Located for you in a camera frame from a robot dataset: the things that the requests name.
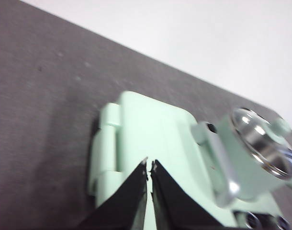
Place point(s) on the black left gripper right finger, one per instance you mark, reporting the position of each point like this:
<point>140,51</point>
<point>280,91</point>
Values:
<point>174,208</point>

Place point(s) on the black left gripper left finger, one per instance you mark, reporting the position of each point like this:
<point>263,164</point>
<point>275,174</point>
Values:
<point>126,206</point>

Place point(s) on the glass lid with green knob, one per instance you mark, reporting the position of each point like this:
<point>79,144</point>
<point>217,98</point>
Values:
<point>256,136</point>

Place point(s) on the mint green steamer pot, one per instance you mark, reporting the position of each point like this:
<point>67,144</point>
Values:
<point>239,153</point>

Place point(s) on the silver control knob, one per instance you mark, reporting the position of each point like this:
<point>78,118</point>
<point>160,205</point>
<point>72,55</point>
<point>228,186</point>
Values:
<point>250,220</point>
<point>283,223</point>

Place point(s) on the mint green hinged griddle cover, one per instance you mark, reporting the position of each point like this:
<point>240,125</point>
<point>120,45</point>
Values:
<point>160,129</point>

